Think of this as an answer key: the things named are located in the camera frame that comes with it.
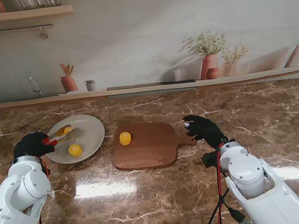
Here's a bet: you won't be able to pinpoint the yellow corn chunk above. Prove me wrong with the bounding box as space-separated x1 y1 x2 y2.
118 131 133 147
56 126 75 136
67 143 84 159

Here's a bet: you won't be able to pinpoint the beige round plate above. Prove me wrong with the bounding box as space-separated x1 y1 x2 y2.
41 112 109 167

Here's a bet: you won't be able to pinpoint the brown wooden cutting board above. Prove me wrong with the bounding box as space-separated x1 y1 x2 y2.
110 117 201 173

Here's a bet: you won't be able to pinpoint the red-handled metal tongs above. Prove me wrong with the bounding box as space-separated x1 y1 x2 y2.
41 122 87 148

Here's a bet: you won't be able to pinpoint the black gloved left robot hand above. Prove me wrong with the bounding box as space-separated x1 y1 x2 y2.
11 130 56 160

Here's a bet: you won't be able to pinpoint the red black right arm cables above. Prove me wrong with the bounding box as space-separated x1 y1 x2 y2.
195 141 250 224

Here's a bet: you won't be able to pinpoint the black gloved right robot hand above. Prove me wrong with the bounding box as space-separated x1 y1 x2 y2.
182 111 229 152

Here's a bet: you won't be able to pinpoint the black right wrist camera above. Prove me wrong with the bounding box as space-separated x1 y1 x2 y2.
200 150 220 169

